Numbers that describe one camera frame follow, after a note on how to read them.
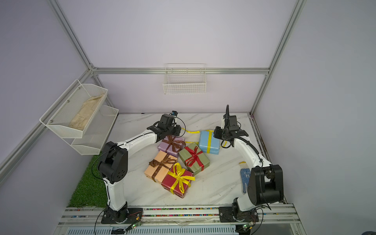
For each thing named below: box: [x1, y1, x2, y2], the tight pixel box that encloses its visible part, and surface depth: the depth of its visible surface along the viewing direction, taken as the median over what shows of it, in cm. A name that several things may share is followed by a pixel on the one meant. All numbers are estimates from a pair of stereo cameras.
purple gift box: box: [157, 135, 187, 159], surface depth 94 cm
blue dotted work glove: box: [238, 161, 251, 195], surface depth 89 cm
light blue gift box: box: [198, 129, 220, 155], surface depth 96 cm
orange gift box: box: [143, 150, 178, 184], surface depth 86 cm
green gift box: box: [178, 142, 211, 176], surface depth 90 cm
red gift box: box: [161, 166, 194, 199], surface depth 80 cm
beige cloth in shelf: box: [69, 94, 105, 131], surface depth 81 cm
